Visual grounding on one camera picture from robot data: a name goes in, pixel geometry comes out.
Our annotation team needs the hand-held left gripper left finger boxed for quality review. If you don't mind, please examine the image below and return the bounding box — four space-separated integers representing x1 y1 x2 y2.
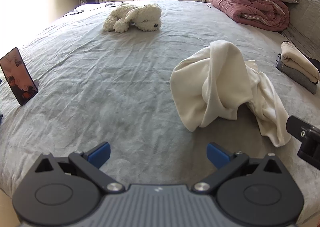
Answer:
33 142 125 194

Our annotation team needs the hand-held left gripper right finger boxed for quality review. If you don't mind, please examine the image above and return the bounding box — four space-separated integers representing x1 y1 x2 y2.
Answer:
192 142 285 194

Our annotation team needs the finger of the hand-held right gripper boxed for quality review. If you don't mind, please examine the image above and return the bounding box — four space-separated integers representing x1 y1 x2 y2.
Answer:
286 115 320 160

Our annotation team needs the white sweatshirt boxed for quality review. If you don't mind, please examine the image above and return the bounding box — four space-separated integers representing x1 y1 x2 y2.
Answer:
170 40 292 148

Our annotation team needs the folded grey garment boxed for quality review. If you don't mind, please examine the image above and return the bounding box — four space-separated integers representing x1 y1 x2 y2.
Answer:
276 54 318 95

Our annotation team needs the folded cream garment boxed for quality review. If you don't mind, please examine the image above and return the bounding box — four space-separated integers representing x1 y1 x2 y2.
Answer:
280 41 320 84

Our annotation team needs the grey bed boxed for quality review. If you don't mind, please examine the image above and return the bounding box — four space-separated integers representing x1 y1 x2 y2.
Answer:
0 0 320 217

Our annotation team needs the black smartphone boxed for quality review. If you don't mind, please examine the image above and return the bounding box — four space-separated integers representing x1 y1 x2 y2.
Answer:
0 47 39 106

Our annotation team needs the grey quilted headboard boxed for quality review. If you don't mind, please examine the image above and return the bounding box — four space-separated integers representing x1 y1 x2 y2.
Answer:
281 0 320 61

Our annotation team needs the folded maroon quilt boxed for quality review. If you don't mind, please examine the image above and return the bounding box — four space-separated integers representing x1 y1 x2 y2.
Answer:
205 0 290 32

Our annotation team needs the white plush dog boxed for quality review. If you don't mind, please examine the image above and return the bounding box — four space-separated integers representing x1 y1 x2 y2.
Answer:
103 2 162 33

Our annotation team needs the charger cable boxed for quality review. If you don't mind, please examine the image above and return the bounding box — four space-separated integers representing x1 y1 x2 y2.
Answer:
87 2 121 11

